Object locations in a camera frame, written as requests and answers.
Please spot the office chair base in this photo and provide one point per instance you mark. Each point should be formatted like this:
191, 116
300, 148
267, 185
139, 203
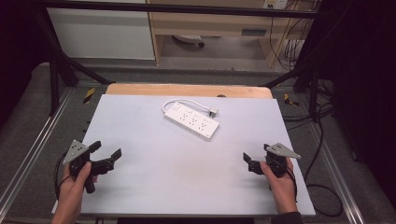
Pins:
190, 39

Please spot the person's right hand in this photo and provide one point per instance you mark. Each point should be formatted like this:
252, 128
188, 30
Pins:
281, 189

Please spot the white cabinet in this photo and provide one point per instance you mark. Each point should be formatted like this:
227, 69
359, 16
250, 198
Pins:
102, 32

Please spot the person's left hand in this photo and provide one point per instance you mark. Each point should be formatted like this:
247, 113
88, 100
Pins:
73, 189

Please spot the light wooden table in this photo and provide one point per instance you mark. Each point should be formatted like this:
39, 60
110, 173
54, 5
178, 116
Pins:
186, 90

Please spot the white power strip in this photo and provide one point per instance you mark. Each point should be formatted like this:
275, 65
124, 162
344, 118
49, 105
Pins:
193, 122

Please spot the wooden desk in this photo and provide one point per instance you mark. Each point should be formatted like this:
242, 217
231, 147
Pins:
218, 23

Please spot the aluminium rail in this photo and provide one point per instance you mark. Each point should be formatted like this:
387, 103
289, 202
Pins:
339, 177
34, 146

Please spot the yellow black tape strip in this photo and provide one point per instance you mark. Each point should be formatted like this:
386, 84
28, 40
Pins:
89, 95
290, 100

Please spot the wall socket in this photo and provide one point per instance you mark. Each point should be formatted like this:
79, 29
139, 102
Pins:
275, 3

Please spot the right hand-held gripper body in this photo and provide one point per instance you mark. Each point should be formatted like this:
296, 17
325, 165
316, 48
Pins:
277, 158

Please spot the white power plug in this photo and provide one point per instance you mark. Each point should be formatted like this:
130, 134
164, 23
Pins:
213, 112

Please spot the black metal frame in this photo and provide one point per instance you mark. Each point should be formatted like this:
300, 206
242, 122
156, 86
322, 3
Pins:
174, 8

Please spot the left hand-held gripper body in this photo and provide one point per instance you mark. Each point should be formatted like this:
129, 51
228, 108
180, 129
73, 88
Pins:
77, 157

